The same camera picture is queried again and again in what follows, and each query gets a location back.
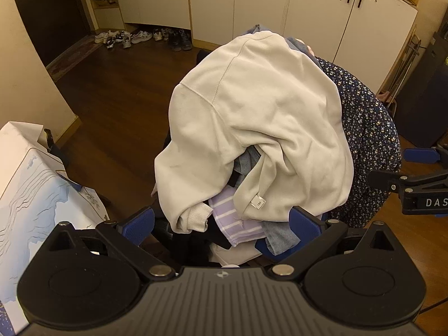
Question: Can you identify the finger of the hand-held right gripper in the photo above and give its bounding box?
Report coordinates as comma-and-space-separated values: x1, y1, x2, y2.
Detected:
403, 146, 448, 165
367, 169, 448, 193

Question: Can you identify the blue white printed table mat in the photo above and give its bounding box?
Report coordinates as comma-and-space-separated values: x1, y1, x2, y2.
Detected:
0, 122, 109, 335

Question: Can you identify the white cabinet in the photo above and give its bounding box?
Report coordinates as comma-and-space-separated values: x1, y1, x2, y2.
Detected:
112, 0, 419, 93

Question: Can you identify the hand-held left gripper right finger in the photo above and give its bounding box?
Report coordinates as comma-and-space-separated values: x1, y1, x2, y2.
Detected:
255, 206, 401, 282

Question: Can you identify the black appliance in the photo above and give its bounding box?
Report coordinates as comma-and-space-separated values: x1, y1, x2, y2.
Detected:
397, 19, 448, 148

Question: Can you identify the white sweatshirt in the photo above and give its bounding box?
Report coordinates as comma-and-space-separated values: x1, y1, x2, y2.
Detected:
151, 31, 354, 233

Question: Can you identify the purple striped garment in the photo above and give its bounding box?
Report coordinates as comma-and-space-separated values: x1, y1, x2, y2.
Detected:
208, 187, 267, 249

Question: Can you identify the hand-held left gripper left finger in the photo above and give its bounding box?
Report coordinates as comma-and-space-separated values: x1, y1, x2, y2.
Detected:
49, 206, 176, 281

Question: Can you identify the folded metal rack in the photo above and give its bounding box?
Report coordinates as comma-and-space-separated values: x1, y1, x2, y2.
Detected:
380, 24, 422, 106

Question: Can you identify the black cable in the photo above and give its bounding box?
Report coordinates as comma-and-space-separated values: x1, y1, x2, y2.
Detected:
420, 297, 448, 316

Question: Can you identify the dark door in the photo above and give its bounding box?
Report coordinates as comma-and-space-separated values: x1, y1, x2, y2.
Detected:
9, 0, 93, 67

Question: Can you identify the patterned door rug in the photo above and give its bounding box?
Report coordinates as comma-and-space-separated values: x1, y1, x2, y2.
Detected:
45, 35, 106, 78

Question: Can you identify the row of shoes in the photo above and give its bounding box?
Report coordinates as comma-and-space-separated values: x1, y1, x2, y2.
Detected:
94, 28, 193, 51

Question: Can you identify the dark blue floral dress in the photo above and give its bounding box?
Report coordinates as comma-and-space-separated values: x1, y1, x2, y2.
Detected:
317, 58, 402, 228

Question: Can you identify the white garment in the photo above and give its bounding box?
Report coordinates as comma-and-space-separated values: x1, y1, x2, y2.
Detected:
210, 243, 263, 268

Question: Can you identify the pile of clothes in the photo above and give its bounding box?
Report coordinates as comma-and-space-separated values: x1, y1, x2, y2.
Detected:
206, 217, 233, 251

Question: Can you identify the blue grey garment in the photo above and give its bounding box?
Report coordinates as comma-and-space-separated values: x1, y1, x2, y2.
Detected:
262, 217, 302, 256

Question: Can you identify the dark grey garment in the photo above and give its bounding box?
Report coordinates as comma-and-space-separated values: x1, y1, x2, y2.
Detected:
227, 145, 263, 190

